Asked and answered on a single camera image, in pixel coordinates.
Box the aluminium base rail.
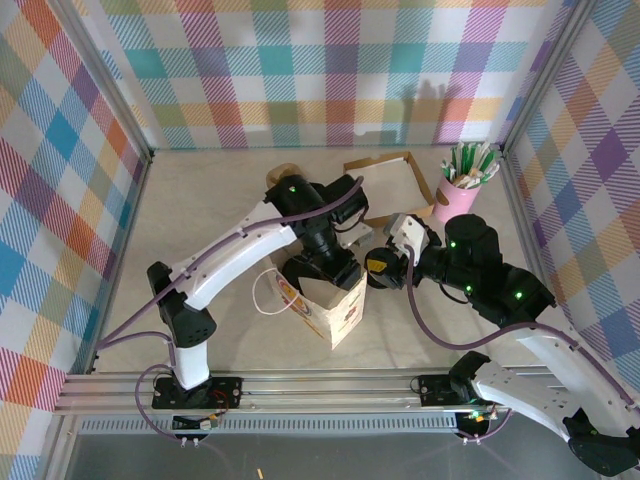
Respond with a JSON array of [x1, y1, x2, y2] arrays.
[[53, 368, 609, 416]]

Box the brown cardboard napkin tray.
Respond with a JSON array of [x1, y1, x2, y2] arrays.
[[342, 151, 435, 229]]

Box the vented metal strip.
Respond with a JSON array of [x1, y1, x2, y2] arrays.
[[79, 418, 459, 435]]

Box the pink straw holder cup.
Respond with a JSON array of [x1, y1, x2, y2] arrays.
[[432, 172, 486, 225]]

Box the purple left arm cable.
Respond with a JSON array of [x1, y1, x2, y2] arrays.
[[94, 174, 366, 444]]

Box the aluminium frame post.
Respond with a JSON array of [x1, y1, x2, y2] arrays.
[[49, 0, 154, 161], [501, 0, 599, 154]]

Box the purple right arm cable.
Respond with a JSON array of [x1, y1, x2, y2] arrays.
[[405, 243, 636, 444]]

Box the stack of pulp cup carriers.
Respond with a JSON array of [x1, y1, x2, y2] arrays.
[[265, 163, 301, 186]]

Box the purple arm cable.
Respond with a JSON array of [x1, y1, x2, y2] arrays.
[[405, 243, 636, 444], [94, 174, 366, 444]]

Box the small circuit board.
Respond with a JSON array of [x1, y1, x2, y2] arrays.
[[457, 409, 496, 426], [172, 413, 221, 432]]

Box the wooden stirrer sticks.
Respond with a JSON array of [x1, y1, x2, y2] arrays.
[[452, 169, 484, 190]]

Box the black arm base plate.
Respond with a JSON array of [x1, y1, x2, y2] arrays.
[[417, 373, 512, 409], [151, 374, 245, 412]]

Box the white smiley print paper bag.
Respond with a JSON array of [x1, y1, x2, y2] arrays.
[[252, 249, 369, 351]]

